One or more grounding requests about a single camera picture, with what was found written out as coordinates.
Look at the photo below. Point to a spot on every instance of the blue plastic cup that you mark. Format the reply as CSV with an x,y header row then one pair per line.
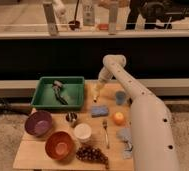
x,y
120,97

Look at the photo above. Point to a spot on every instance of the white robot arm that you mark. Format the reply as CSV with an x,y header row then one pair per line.
x,y
152,138

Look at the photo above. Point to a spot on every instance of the bunch of dark grapes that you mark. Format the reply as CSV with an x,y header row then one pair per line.
x,y
92,155

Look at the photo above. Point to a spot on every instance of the blue sponge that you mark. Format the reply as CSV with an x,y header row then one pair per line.
x,y
98,111

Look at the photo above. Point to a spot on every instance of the orange bowl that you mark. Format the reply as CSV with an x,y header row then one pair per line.
x,y
59,145

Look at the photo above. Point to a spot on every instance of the white cup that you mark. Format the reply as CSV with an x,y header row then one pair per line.
x,y
83,132

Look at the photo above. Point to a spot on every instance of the grey tool in tray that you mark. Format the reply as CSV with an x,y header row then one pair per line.
x,y
57,85

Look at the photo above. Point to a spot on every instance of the green plastic tray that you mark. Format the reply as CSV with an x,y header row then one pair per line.
x,y
72,91

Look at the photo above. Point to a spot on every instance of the purple bowl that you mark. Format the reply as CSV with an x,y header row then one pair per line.
x,y
38,123

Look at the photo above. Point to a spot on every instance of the wooden board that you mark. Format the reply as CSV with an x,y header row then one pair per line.
x,y
31,154

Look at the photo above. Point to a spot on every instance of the grey blue cloth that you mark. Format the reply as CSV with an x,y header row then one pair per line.
x,y
124,135

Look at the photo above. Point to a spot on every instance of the orange fruit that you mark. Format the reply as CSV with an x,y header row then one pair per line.
x,y
118,118

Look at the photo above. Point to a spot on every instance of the yellow banana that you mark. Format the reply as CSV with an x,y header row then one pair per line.
x,y
96,91

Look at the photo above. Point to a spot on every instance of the small metal cup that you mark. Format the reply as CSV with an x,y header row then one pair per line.
x,y
71,118

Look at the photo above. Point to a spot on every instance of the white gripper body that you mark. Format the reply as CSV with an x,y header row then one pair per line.
x,y
104,76

